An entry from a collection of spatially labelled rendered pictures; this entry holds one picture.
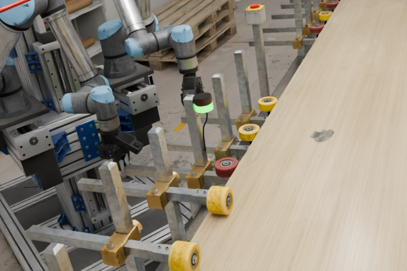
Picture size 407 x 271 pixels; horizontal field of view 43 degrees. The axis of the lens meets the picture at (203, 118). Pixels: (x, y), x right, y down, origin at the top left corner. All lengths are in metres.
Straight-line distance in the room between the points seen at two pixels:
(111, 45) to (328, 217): 1.26
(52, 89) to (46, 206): 1.00
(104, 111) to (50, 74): 0.55
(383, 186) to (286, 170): 0.30
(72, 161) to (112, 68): 0.45
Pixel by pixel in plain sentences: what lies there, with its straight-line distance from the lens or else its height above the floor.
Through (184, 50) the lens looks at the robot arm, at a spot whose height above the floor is 1.24.
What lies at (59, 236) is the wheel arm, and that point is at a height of 0.96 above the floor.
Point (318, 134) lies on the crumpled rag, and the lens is 1.86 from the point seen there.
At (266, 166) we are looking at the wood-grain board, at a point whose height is 0.90.
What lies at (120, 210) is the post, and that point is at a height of 1.05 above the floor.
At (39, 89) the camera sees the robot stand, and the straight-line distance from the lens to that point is 2.43.
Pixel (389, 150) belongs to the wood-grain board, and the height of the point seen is 0.90.
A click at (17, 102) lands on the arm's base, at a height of 1.09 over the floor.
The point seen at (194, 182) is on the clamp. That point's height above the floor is 0.85.
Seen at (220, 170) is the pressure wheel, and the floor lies 0.90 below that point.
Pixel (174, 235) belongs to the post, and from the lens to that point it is 1.72.
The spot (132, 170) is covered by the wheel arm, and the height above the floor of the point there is 0.85.
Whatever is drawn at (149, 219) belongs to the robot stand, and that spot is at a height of 0.21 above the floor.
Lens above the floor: 1.80
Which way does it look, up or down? 25 degrees down
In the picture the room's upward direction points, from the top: 10 degrees counter-clockwise
